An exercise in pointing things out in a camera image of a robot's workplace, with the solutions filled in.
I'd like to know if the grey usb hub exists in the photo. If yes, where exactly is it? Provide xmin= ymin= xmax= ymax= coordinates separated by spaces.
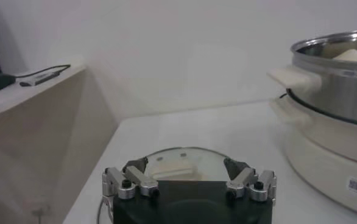
xmin=19 ymin=71 xmax=60 ymax=88

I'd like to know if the round glass pot lid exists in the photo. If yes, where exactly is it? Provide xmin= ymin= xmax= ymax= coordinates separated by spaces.
xmin=141 ymin=147 xmax=237 ymax=182

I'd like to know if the white side table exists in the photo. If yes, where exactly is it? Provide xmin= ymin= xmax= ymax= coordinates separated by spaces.
xmin=0 ymin=62 xmax=118 ymax=224

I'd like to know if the black usb hub cable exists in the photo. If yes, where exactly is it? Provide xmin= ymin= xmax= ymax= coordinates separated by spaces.
xmin=13 ymin=63 xmax=72 ymax=79

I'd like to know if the cream electric cooker base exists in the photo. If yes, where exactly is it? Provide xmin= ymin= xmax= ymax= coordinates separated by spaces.
xmin=269 ymin=88 xmax=357 ymax=220

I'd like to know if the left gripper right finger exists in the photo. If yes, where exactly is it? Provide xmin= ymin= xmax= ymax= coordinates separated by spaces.
xmin=223 ymin=157 xmax=277 ymax=203

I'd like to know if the stainless steel steamer basket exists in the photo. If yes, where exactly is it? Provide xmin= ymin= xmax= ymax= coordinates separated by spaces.
xmin=266 ymin=29 xmax=357 ymax=128

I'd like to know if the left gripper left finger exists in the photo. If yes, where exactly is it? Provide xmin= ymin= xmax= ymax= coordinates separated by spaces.
xmin=101 ymin=156 xmax=160 ymax=201

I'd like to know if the white steamed baozi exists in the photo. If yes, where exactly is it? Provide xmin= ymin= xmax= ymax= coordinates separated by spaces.
xmin=332 ymin=48 xmax=357 ymax=63

